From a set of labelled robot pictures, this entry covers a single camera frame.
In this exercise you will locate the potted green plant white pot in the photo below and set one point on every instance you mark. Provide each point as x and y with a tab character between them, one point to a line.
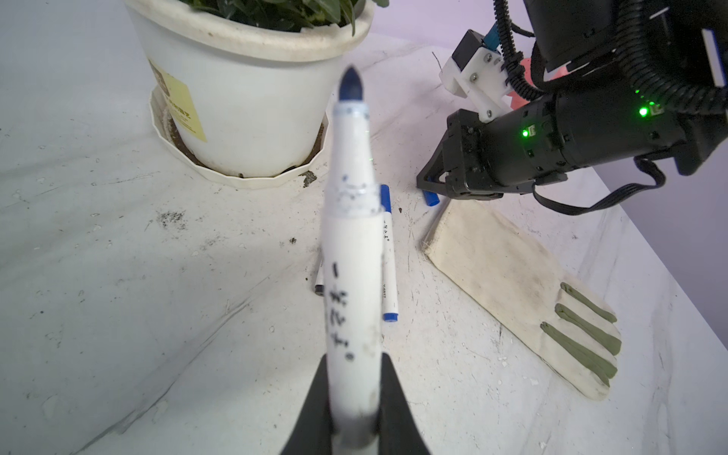
245	104

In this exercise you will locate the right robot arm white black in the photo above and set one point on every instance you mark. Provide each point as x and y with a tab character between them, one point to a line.
606	81

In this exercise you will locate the beige glove green fingers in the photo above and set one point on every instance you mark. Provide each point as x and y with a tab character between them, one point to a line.
523	286

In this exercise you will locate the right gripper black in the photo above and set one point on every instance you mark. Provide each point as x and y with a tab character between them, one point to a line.
541	142

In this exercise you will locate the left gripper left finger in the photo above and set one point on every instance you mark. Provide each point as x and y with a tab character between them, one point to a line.
312	433

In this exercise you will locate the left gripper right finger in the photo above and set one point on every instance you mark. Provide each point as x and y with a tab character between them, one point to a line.
397	431

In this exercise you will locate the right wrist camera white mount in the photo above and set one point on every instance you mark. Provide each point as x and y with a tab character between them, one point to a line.
477	73

